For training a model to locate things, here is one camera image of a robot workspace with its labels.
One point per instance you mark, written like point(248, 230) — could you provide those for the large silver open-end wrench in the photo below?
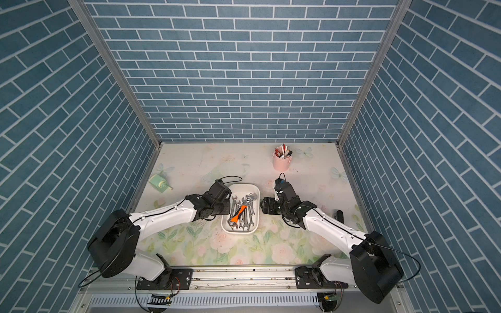
point(233, 209)

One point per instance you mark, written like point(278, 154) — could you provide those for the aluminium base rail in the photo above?
point(232, 289)

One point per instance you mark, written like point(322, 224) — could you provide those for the white plastic storage box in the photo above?
point(240, 190)

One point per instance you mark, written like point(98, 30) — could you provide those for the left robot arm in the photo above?
point(114, 246)

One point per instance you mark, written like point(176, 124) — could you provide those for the silver wrench in box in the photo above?
point(245, 224)

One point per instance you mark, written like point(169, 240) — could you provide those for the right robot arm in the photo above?
point(374, 268)

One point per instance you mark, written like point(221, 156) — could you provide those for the orange handled adjustable wrench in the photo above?
point(234, 220)

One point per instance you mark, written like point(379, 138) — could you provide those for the silver combination wrench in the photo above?
point(251, 198)

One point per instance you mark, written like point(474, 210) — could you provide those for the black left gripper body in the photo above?
point(222, 208)

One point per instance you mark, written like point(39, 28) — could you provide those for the pink pen cup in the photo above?
point(282, 157)

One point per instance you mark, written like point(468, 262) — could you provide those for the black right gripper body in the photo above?
point(275, 207)

